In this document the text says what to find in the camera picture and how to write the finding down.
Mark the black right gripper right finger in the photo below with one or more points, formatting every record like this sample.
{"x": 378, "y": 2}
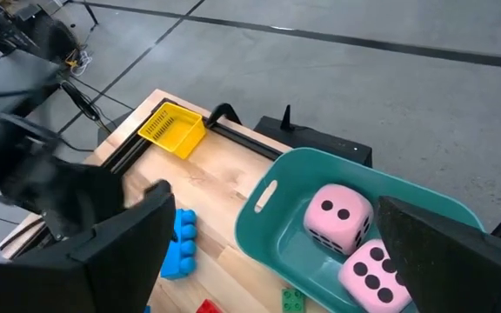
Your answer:
{"x": 450, "y": 274}

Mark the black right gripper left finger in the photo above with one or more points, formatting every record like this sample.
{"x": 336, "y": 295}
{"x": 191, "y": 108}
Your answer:
{"x": 124, "y": 261}

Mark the long blue toy block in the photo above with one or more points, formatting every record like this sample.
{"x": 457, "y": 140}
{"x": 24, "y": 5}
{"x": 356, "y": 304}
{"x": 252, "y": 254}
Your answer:
{"x": 178, "y": 256}

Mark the pink foam die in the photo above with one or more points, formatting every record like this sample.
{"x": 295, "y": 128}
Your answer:
{"x": 333, "y": 226}
{"x": 363, "y": 282}

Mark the red toy block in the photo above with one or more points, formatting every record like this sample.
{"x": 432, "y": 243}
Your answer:
{"x": 209, "y": 308}

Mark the green toy block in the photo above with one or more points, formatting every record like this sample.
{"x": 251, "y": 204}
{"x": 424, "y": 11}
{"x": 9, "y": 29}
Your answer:
{"x": 293, "y": 301}

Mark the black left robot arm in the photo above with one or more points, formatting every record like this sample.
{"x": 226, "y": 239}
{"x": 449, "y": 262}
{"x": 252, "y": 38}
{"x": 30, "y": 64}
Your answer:
{"x": 15, "y": 143}

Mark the yellow plastic basket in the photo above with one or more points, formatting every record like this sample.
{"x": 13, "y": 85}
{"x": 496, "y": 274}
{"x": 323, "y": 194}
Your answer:
{"x": 176, "y": 130}

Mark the teal plastic bin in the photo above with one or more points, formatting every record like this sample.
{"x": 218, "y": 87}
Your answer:
{"x": 285, "y": 243}

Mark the black aluminium table frame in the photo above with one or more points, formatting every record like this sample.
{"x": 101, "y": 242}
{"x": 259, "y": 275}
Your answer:
{"x": 246, "y": 141}

